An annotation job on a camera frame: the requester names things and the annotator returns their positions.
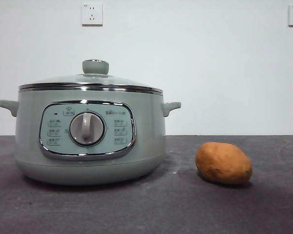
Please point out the glass lid with green knob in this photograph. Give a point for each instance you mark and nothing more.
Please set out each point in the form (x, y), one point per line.
(95, 67)

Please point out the pale green electric pot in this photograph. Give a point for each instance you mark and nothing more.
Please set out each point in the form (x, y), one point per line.
(29, 126)

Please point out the brown potato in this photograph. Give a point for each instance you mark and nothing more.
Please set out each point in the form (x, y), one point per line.
(223, 163)

